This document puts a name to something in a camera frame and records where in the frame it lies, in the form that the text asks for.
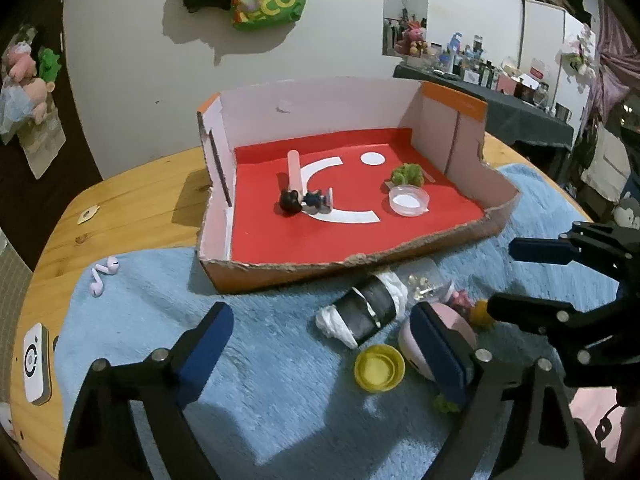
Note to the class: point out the dark cloth covered table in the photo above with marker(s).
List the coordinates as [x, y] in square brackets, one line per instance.
[525, 120]

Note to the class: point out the black-haired figurine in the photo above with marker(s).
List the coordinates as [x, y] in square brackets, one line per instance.
[290, 201]

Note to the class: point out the white flat device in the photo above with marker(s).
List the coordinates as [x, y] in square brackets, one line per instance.
[35, 365]

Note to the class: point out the white refrigerator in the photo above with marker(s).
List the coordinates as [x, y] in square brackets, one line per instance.
[545, 40]

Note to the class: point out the white artificial flowers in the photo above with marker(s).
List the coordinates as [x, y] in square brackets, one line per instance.
[580, 47]

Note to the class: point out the yellow bottle cap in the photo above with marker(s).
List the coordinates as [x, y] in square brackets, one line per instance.
[380, 369]

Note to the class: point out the pink plush in plastic bag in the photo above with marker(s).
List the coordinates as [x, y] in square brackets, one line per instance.
[25, 85]

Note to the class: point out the green scrunchie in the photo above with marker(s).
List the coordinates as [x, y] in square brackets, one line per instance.
[407, 174]
[447, 405]

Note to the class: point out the black roll with white tissue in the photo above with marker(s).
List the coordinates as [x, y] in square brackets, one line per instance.
[365, 310]

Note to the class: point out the clear plastic box of pins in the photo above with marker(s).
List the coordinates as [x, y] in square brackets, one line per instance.
[425, 282]

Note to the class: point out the blonde doll figurine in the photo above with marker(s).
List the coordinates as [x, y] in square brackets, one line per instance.
[480, 312]

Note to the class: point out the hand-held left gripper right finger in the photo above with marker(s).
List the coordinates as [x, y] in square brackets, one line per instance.
[440, 355]

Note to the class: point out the pink stick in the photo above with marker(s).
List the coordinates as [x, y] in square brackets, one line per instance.
[295, 170]

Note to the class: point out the clear round lid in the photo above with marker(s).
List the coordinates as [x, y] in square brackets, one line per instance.
[407, 201]

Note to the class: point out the pink egg-shaped case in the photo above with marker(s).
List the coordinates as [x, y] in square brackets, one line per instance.
[460, 332]

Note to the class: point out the green plush toy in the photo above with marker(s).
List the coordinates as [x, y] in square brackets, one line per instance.
[49, 62]

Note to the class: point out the small paper sticker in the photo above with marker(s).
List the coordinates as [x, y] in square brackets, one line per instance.
[87, 214]

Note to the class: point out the white earbud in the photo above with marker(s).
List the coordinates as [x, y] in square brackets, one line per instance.
[111, 265]
[97, 285]

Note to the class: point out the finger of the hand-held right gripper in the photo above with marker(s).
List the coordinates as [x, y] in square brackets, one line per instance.
[530, 312]
[535, 251]

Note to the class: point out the purple curtain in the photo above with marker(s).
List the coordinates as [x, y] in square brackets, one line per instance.
[615, 60]

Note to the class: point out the penguin plush toy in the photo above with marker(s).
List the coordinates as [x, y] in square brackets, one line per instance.
[627, 210]

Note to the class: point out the printed paper bag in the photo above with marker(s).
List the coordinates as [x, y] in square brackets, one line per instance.
[45, 147]

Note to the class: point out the pink rabbit plush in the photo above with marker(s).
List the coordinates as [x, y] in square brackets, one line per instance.
[412, 37]

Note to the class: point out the blue fluffy towel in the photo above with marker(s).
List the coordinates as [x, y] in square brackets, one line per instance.
[300, 410]

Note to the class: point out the orange red cardboard box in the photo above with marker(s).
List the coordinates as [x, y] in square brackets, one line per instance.
[280, 240]

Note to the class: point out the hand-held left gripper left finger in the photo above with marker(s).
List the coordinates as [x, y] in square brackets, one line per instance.
[207, 346]

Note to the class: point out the wall mirror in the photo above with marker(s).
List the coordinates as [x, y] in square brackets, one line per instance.
[405, 0]

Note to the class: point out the grey grid cutting mat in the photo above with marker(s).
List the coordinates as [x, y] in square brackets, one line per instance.
[10, 270]

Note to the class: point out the white hanging cloth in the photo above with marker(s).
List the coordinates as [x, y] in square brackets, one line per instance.
[607, 160]

